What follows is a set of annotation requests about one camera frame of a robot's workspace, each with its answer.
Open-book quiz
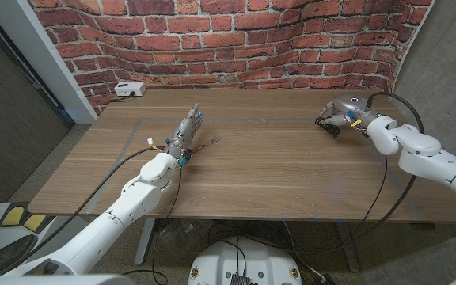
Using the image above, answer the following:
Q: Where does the grey table leg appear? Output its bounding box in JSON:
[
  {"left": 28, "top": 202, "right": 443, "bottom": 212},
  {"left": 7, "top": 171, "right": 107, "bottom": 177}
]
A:
[
  {"left": 134, "top": 217, "right": 158, "bottom": 266},
  {"left": 334, "top": 221, "right": 362, "bottom": 273}
]

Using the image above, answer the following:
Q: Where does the black power strip cable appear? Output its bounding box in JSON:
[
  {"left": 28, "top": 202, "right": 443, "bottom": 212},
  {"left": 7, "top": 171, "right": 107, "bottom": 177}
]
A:
[{"left": 108, "top": 93, "right": 136, "bottom": 103}]

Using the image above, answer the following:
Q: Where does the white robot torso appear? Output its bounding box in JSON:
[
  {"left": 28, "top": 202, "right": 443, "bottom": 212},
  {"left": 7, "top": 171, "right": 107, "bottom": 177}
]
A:
[{"left": 187, "top": 236, "right": 303, "bottom": 285}]

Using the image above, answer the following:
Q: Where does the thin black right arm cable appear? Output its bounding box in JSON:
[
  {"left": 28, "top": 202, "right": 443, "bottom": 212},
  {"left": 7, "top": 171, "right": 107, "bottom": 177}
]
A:
[{"left": 283, "top": 154, "right": 387, "bottom": 250}]

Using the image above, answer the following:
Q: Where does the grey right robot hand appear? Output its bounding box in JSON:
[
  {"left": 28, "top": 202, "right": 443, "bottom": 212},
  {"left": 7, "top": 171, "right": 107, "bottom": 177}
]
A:
[{"left": 317, "top": 94, "right": 379, "bottom": 130}]

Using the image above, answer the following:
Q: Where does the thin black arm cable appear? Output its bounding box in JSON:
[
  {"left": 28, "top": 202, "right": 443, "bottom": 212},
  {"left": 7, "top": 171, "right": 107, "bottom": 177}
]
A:
[
  {"left": 283, "top": 154, "right": 387, "bottom": 250},
  {"left": 120, "top": 165, "right": 184, "bottom": 285}
]

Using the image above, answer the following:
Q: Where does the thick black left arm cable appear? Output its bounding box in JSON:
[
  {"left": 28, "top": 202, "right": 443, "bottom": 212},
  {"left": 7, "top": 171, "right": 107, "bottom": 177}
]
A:
[{"left": 13, "top": 146, "right": 169, "bottom": 270}]

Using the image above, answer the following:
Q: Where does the white pillar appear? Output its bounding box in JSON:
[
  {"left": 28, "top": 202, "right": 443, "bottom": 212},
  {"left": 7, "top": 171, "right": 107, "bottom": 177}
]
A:
[{"left": 0, "top": 0, "right": 99, "bottom": 126}]

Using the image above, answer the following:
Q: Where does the white base with yellow pads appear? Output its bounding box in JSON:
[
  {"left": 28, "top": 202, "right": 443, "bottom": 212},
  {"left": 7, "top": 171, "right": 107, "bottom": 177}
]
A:
[{"left": 0, "top": 201, "right": 55, "bottom": 276}]

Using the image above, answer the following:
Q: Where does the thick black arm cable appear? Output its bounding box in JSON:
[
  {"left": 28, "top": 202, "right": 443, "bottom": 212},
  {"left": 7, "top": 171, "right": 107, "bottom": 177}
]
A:
[
  {"left": 207, "top": 91, "right": 425, "bottom": 253},
  {"left": 13, "top": 146, "right": 169, "bottom": 270}
]

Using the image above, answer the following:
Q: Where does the black hair claw clip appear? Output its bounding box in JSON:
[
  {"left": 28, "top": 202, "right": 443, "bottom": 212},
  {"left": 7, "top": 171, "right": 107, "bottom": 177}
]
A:
[{"left": 314, "top": 116, "right": 342, "bottom": 139}]

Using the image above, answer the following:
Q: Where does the white power strip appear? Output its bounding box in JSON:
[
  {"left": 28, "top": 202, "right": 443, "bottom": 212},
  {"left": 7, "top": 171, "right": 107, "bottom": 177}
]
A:
[{"left": 113, "top": 82, "right": 148, "bottom": 97}]

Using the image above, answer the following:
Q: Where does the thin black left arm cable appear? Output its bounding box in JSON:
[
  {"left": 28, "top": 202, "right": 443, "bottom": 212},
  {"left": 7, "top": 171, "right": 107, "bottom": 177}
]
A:
[{"left": 120, "top": 165, "right": 184, "bottom": 285}]

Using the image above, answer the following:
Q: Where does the clear plastic bag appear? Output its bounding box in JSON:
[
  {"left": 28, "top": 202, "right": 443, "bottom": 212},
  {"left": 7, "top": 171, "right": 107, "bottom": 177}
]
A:
[{"left": 158, "top": 221, "right": 197, "bottom": 246}]

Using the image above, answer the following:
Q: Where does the fork with red handle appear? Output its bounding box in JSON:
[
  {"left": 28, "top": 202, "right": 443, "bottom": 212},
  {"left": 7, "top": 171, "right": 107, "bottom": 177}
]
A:
[{"left": 190, "top": 135, "right": 222, "bottom": 155}]

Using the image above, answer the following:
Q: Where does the dark grey perforated panel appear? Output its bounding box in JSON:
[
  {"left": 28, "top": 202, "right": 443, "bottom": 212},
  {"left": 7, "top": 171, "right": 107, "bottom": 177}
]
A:
[{"left": 0, "top": 7, "right": 74, "bottom": 203}]

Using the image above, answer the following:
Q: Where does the black torso cable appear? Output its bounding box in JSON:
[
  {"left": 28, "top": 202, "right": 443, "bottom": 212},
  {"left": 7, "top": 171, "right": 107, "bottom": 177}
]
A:
[{"left": 214, "top": 237, "right": 249, "bottom": 278}]

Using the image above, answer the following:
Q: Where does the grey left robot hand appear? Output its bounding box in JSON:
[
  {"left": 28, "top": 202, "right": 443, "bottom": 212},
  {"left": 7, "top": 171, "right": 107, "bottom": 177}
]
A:
[{"left": 165, "top": 102, "right": 205, "bottom": 162}]

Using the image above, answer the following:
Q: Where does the red brick print backdrop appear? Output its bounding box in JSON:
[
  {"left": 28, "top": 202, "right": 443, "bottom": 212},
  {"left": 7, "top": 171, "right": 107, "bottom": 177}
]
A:
[{"left": 28, "top": 0, "right": 437, "bottom": 116}]

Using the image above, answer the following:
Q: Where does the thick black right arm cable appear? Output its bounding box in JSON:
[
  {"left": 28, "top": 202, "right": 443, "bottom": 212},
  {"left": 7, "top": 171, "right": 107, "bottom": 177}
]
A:
[{"left": 207, "top": 91, "right": 425, "bottom": 253}]

